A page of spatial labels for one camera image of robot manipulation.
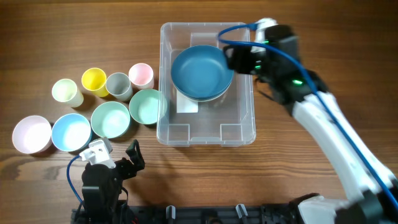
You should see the pink plastic cup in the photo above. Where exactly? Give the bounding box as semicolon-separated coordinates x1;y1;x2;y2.
128;63;154;90

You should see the pale pink small bowl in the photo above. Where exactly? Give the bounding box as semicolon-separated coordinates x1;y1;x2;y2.
12;115;52;154

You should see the yellow plastic cup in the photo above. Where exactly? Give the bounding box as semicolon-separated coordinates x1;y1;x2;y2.
81;68;109;97

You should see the grey plastic cup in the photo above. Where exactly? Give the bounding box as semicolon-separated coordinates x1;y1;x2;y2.
106;72;133;101

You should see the blue cable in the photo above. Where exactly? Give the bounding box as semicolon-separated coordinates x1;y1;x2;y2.
66;154;85;205
216;22;398;212

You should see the dark blue bowl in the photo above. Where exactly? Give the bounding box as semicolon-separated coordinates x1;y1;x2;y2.
171;45;234;83
173;80;232;99

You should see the light blue small bowl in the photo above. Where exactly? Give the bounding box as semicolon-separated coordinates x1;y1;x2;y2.
52;113;92;152

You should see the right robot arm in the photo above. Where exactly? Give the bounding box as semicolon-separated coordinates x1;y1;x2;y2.
223;23;397;223

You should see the cream large bowl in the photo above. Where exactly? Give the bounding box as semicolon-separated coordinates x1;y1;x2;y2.
176;88;228;102

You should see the mint green bowl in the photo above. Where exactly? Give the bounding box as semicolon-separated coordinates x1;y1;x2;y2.
129;89;162;125
91;101;131;139

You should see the white label in container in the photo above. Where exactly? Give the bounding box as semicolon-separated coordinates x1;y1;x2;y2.
176;91;198;113

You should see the cream plastic cup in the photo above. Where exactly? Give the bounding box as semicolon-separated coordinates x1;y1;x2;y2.
52;78;84;108

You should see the left blue cable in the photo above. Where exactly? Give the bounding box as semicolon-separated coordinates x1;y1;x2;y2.
66;154;85;205

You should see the clear plastic storage container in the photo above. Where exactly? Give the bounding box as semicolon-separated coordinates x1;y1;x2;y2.
157;22;256;146

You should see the right blue cable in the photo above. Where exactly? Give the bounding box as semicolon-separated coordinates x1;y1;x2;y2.
216;22;398;212

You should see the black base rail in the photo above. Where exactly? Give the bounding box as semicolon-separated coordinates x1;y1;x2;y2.
113;204;302;224

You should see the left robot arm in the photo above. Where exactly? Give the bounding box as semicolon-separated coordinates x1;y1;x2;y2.
80;138;145;223

